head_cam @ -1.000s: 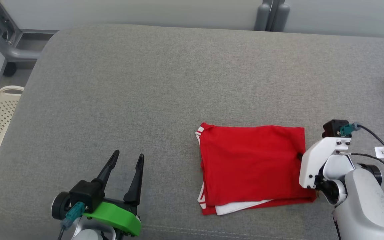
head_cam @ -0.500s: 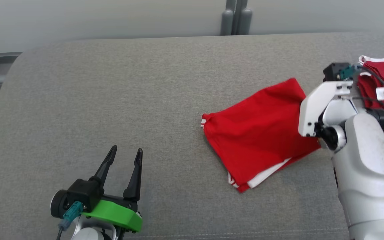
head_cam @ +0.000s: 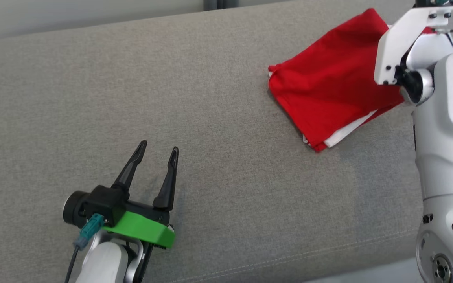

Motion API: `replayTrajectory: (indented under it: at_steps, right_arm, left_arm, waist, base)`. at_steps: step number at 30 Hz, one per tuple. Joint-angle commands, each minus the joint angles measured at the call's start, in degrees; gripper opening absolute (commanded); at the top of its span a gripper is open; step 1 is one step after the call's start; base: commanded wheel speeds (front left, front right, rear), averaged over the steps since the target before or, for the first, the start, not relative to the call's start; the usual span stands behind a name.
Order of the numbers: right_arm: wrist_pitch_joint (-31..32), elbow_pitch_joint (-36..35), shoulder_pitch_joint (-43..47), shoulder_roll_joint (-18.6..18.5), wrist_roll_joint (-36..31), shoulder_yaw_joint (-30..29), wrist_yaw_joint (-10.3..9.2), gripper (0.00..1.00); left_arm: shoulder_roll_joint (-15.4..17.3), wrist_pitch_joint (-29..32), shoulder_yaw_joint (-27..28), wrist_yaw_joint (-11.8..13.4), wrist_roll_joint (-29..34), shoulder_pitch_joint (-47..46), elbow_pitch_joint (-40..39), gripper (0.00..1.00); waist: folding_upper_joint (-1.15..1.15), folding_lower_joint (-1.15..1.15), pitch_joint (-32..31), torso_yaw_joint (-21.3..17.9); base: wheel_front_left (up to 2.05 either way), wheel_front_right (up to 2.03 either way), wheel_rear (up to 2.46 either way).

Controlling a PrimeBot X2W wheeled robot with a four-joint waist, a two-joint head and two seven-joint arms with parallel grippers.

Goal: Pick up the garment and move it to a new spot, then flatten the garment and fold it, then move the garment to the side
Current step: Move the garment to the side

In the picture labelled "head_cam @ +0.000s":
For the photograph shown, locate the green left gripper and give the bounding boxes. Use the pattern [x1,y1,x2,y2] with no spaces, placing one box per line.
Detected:
[103,140,179,249]

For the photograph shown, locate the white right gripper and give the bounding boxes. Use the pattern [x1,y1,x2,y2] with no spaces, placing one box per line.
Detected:
[374,6,453,85]

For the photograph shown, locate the red jersey white striped trim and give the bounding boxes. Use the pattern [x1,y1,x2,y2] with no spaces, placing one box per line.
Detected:
[268,8,436,153]

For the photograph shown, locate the grey fabric sofa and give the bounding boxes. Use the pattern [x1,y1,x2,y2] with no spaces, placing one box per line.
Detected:
[0,0,453,283]

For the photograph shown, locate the grey metal stand leg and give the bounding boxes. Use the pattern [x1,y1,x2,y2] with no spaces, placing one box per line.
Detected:
[204,0,241,11]

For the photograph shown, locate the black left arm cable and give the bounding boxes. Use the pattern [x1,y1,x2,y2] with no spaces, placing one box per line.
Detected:
[64,213,105,283]

